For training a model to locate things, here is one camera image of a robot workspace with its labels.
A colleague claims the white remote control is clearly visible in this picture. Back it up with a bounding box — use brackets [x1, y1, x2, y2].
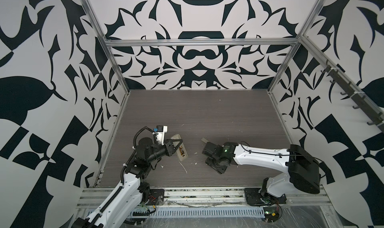
[171, 134, 188, 161]

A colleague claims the black AAA battery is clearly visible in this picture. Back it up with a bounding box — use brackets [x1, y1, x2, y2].
[179, 148, 185, 156]

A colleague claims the remote battery cover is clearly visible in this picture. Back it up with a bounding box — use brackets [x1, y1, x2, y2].
[201, 138, 209, 144]

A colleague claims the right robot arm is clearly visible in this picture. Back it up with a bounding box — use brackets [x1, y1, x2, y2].
[202, 140, 321, 207]

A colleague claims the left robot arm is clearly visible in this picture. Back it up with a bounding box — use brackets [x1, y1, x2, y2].
[72, 126, 183, 228]

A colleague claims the small circuit board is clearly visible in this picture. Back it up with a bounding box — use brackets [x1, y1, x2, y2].
[262, 206, 283, 224]

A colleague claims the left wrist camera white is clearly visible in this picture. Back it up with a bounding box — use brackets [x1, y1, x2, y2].
[153, 125, 168, 145]

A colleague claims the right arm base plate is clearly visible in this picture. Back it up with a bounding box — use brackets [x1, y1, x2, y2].
[244, 188, 287, 207]

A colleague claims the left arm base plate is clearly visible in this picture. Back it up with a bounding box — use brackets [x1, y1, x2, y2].
[142, 189, 165, 206]

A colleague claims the white slotted cable duct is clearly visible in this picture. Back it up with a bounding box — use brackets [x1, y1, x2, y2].
[128, 207, 265, 219]

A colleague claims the aluminium front rail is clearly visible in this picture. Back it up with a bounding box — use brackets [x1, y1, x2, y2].
[76, 187, 332, 209]

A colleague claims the wall hook rail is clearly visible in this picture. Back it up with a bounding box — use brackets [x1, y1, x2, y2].
[321, 60, 384, 133]

